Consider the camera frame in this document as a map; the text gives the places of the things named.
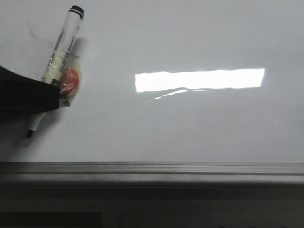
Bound red magnet taped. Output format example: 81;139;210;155
51;53;81;107

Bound grey aluminium whiteboard frame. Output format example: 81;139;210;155
0;162;304;186

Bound white whiteboard surface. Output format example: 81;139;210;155
0;0;304;163

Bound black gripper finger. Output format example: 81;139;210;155
0;67;60;119

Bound white black whiteboard marker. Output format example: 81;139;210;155
26;5;86;139

